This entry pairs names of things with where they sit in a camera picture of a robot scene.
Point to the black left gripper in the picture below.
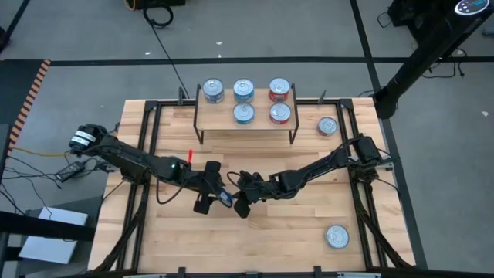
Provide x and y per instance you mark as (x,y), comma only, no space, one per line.
(206,184)

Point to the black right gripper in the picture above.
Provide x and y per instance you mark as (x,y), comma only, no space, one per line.
(252,191)

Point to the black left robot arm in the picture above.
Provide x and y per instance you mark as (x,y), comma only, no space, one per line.
(123,156)

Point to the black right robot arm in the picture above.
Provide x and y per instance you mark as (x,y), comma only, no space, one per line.
(320,164)

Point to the wooden shelf black metal legs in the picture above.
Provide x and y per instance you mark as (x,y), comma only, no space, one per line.
(220,116)

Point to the red tape tag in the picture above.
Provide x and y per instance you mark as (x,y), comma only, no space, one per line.
(189,155)

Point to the dark grey connector box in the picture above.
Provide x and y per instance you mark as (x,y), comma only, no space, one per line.
(105,168)

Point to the black power adapter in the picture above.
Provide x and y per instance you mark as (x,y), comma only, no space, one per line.
(70,171)

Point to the white flat box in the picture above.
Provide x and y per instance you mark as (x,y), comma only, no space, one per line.
(52,237)

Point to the black bar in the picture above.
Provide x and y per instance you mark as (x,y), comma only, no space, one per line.
(38,227)

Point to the black box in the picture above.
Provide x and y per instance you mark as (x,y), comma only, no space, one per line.
(162,3)

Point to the orange black hazard tape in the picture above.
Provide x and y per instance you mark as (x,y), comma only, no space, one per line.
(29,102)

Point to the black floor mat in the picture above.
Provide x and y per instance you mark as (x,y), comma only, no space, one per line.
(15,92)

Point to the black equipment case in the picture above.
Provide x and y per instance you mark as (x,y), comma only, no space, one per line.
(405,11)

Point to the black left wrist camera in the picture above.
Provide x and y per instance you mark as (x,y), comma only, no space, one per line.
(202,204)

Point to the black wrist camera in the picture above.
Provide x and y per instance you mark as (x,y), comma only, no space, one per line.
(242,208)
(202,204)

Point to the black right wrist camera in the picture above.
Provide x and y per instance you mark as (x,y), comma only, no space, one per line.
(242,208)

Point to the black aluminium table frame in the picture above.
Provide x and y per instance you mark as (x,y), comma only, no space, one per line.
(170,103)

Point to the silver metal bracket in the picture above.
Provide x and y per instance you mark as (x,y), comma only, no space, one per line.
(387,166)

